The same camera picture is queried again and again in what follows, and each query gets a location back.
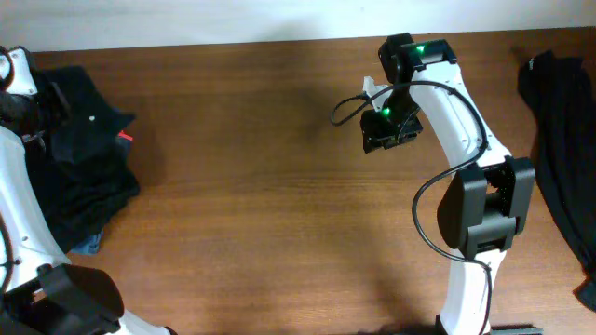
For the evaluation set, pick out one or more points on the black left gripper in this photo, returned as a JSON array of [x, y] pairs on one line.
[[51, 99]]

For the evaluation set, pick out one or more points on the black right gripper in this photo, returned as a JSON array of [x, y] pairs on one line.
[[388, 135]]

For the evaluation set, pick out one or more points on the dark green t-shirt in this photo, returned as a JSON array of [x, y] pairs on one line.
[[81, 123]]

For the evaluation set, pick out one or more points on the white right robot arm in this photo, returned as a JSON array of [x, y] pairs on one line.
[[486, 203]]

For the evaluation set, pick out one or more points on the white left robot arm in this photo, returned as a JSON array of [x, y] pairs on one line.
[[42, 292]]

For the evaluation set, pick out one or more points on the folded black garment stack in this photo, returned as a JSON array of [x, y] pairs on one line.
[[80, 200]]

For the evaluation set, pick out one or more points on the red garment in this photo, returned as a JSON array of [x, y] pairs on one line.
[[125, 136]]

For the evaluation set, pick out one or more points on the blue garment under stack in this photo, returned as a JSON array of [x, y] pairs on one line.
[[90, 246]]

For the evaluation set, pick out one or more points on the black garment at right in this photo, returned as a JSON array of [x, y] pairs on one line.
[[560, 95]]

